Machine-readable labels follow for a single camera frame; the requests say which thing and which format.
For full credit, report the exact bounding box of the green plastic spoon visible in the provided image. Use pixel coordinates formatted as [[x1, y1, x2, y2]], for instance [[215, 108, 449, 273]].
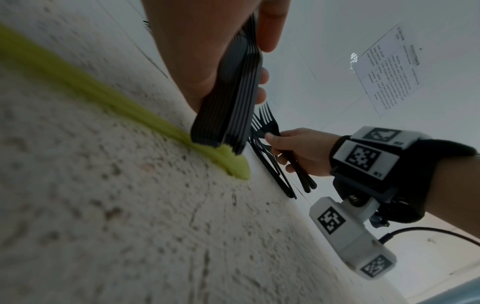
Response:
[[0, 23, 252, 181]]

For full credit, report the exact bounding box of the person's left hand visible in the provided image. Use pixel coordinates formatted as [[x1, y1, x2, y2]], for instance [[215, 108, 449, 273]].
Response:
[[140, 0, 292, 115]]

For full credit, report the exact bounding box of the black marker right wrist band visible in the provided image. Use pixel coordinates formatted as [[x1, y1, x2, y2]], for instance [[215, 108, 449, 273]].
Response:
[[329, 126, 477, 224]]

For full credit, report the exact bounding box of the blue door panel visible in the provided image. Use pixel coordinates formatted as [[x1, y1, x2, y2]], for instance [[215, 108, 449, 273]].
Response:
[[423, 278, 480, 304]]

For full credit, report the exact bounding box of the person's right hand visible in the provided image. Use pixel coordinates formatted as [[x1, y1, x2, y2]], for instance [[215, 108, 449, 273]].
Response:
[[264, 127, 343, 178]]

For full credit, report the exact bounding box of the stack of black forks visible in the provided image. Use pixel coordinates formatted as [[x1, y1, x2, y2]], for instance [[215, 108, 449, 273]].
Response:
[[190, 13, 264, 157]]

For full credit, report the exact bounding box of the black right camera cable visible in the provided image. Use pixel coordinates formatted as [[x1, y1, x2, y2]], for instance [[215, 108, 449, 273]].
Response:
[[378, 226, 480, 247]]

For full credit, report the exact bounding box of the black plastic fork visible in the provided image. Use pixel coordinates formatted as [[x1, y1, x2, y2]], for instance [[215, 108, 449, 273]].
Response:
[[257, 102, 318, 191], [250, 114, 312, 194]]

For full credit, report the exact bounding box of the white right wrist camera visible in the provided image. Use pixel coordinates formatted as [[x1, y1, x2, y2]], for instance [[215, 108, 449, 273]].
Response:
[[309, 196, 398, 281]]

